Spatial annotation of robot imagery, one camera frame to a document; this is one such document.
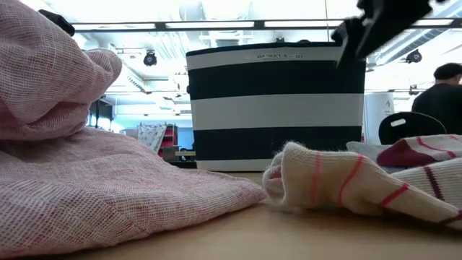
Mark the black office chair backrest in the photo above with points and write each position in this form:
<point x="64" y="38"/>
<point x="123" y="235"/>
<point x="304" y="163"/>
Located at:
<point x="415" y="133"/>

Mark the red storage shelf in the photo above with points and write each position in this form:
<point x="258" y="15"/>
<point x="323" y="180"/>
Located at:
<point x="169" y="139"/>

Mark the cream sock dark maroon stripes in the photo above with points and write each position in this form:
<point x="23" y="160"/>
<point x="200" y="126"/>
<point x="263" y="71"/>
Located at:
<point x="447" y="180"/>

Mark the pink woven cloth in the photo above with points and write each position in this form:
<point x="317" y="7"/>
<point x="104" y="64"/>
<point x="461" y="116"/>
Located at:
<point x="90" y="187"/>

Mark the person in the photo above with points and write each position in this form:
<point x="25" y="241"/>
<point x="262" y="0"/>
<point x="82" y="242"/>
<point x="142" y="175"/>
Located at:
<point x="440" y="104"/>

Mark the white patterned hanging cloth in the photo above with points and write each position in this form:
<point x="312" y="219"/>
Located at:
<point x="151" y="135"/>

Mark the cream red-striped maroon-toe sock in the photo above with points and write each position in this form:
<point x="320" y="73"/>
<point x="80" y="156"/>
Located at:
<point x="335" y="180"/>
<point x="433" y="146"/>

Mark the light blue grey sock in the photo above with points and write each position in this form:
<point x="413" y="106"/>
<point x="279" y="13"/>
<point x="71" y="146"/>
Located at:
<point x="361" y="148"/>

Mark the navy white striped fabric basket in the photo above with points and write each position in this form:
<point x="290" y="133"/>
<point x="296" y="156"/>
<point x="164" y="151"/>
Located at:
<point x="274" y="112"/>

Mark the white cylinder appliance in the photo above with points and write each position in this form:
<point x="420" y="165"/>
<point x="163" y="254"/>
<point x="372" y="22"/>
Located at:
<point x="377" y="119"/>

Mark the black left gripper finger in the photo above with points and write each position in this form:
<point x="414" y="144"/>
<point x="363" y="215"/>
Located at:
<point x="57" y="21"/>

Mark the black ceiling spotlight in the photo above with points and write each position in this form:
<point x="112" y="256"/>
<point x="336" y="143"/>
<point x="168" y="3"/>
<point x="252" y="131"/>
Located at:
<point x="149" y="59"/>
<point x="414" y="56"/>

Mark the overhead black frame bar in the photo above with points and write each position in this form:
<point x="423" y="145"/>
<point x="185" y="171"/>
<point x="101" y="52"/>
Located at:
<point x="159" y="25"/>

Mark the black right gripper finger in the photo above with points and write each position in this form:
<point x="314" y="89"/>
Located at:
<point x="346" y="32"/>
<point x="375" y="43"/>

